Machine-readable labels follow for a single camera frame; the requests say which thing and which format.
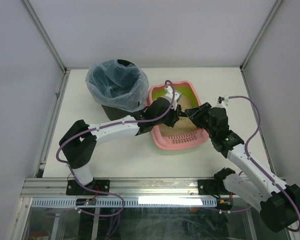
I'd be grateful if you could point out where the pink green litter box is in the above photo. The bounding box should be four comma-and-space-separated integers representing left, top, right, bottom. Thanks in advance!
151, 81, 208, 151

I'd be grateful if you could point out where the blue plastic bin liner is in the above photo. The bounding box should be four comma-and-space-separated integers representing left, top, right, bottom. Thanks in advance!
85, 59, 149, 112

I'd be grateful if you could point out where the black trash bin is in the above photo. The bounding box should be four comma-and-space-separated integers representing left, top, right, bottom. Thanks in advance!
100, 59, 149, 113

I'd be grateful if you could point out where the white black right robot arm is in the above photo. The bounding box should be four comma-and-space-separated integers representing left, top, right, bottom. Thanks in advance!
185, 103, 300, 233

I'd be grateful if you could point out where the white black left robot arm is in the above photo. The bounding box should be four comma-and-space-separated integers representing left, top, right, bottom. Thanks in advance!
56, 97, 182, 192

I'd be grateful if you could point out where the beige cat litter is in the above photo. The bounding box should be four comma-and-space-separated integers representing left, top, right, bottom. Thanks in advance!
159, 95, 197, 137

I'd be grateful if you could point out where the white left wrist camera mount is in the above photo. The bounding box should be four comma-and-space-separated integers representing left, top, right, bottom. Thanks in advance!
163, 85, 182, 102

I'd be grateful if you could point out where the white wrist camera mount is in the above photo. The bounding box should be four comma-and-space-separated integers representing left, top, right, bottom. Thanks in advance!
163, 85, 182, 102
216, 95, 229, 109

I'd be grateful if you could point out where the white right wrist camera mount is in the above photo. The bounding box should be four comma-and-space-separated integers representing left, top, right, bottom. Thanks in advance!
216, 95, 229, 109

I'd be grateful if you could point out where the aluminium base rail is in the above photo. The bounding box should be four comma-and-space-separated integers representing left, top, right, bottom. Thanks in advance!
21, 177, 213, 198

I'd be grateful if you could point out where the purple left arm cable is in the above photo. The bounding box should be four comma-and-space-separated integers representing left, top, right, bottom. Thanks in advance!
56, 79, 177, 193

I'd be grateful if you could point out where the right aluminium frame post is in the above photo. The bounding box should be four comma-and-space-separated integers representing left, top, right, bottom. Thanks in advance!
239, 0, 284, 72

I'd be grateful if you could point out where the aluminium frame post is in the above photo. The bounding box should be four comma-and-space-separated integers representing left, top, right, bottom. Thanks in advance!
239, 0, 284, 72
21, 0, 70, 75

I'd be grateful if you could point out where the left aluminium frame post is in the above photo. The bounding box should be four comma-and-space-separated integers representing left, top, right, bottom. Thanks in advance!
21, 0, 70, 75

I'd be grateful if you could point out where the white slotted cable duct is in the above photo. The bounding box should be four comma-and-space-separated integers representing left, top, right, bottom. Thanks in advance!
32, 196, 217, 208

